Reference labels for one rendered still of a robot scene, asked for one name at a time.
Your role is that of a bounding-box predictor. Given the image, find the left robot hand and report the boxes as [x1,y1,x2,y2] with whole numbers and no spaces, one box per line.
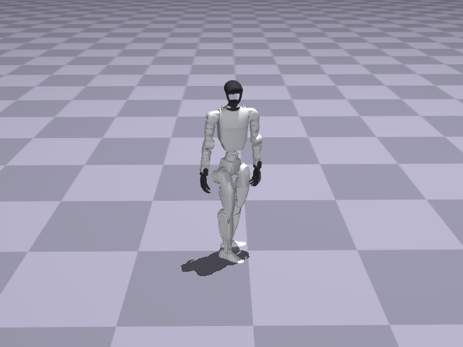
[249,161,262,187]

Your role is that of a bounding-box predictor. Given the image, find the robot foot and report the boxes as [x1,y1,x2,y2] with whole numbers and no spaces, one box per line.
[218,249,244,263]
[220,240,246,248]

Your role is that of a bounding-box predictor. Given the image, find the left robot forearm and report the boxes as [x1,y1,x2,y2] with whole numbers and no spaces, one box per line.
[252,142,262,166]

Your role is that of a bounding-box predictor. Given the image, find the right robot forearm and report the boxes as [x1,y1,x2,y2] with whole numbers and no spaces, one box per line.
[200,140,211,173]

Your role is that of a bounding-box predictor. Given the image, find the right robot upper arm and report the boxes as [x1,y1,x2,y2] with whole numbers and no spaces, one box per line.
[205,110,220,149]

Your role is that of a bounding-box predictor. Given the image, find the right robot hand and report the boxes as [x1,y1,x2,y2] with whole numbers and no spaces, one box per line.
[200,168,210,193]

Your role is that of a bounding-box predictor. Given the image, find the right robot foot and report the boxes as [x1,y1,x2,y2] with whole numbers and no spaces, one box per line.
[218,249,244,263]

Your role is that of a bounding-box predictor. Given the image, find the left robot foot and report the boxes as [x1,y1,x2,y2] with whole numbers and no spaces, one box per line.
[220,240,246,248]

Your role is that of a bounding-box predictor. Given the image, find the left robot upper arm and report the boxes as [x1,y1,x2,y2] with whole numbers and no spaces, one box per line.
[247,108,263,145]

